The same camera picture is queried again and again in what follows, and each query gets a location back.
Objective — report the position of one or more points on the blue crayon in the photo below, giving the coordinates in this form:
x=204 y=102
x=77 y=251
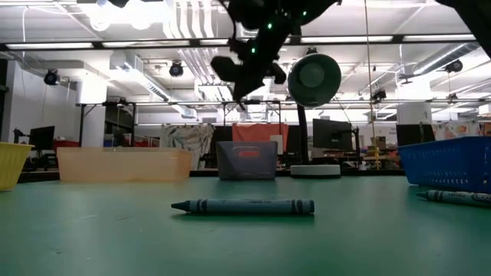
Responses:
x=245 y=207
x=456 y=198

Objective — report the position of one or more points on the yellow plastic basket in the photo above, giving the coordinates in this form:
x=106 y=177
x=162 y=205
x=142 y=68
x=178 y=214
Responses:
x=11 y=165

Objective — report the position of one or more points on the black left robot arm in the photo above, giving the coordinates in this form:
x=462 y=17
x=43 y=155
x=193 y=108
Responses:
x=119 y=2

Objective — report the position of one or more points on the black ceiling spotlight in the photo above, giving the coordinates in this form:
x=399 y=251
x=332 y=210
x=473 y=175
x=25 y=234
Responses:
x=453 y=66
x=51 y=77
x=378 y=96
x=176 y=70

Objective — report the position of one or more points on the red-orange cloth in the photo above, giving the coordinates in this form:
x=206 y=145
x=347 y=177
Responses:
x=261 y=132

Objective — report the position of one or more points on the grey painted cloth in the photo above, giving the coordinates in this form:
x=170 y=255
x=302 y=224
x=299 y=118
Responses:
x=188 y=143

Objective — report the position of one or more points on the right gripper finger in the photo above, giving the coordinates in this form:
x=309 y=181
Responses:
x=245 y=91

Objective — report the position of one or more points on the cardboard box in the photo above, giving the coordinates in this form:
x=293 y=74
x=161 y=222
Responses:
x=377 y=143

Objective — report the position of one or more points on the grey translucent bin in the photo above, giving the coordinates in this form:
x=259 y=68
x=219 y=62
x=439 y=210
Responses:
x=234 y=168

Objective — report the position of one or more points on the blue plastic basket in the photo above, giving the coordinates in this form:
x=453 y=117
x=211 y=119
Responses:
x=445 y=165

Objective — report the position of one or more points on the white desk lamp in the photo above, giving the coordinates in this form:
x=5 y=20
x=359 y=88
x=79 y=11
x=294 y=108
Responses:
x=314 y=80

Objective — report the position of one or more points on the rig light bar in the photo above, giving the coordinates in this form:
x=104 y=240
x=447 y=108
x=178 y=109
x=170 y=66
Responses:
x=345 y=39

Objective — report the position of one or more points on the black monitor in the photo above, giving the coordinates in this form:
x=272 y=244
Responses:
x=42 y=138
x=331 y=136
x=414 y=136

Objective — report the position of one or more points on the orange translucent bin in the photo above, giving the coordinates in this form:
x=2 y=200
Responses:
x=115 y=165

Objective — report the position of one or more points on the colourful patterned cloth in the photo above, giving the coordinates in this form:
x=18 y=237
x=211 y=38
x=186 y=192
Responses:
x=460 y=131

